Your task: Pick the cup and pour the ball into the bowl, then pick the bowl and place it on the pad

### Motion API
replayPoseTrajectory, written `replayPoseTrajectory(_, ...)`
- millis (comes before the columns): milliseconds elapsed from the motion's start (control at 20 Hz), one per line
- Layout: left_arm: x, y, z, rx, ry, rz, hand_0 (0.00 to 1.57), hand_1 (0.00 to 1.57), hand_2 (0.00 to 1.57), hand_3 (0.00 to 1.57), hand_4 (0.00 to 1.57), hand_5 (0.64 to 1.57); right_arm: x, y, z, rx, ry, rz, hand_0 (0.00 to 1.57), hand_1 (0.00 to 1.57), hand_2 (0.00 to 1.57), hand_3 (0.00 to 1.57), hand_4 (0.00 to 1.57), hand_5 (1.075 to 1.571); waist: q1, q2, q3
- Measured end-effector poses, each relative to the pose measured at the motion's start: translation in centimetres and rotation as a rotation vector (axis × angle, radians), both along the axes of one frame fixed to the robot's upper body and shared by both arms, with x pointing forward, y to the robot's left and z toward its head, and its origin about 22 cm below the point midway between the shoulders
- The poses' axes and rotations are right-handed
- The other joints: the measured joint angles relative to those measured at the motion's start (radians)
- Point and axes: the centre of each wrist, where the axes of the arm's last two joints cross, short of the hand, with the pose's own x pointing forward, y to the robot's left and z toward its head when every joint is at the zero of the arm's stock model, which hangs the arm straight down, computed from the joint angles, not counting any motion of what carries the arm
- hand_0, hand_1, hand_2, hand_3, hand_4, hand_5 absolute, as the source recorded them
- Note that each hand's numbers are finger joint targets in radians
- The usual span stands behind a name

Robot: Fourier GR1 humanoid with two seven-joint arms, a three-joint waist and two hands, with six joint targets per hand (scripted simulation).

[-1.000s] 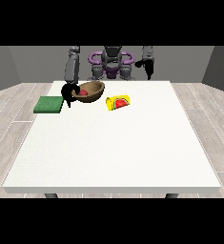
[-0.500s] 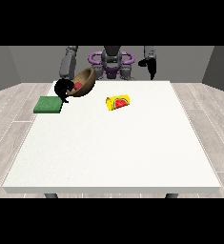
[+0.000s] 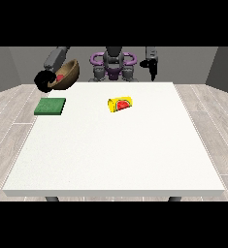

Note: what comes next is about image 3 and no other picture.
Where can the grey robot trunk purple rings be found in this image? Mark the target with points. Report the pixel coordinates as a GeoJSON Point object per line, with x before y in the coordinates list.
{"type": "Point", "coordinates": [112, 66]}

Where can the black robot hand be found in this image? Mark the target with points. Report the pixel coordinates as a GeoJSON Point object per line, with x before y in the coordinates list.
{"type": "Point", "coordinates": [43, 80]}
{"type": "Point", "coordinates": [151, 68]}

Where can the brown wooden bowl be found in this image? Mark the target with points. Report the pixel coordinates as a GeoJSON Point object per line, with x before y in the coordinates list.
{"type": "Point", "coordinates": [66, 75]}

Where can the small red ball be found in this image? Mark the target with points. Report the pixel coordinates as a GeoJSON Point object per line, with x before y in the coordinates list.
{"type": "Point", "coordinates": [60, 77]}

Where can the green square pad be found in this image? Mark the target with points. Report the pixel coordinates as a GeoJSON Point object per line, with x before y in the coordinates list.
{"type": "Point", "coordinates": [49, 106]}

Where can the yellow cup with melon print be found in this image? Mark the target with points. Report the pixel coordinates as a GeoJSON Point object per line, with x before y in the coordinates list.
{"type": "Point", "coordinates": [120, 104]}

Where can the dark table leg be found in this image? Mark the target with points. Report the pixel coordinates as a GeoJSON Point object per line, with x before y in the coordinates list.
{"type": "Point", "coordinates": [174, 199]}
{"type": "Point", "coordinates": [52, 199]}

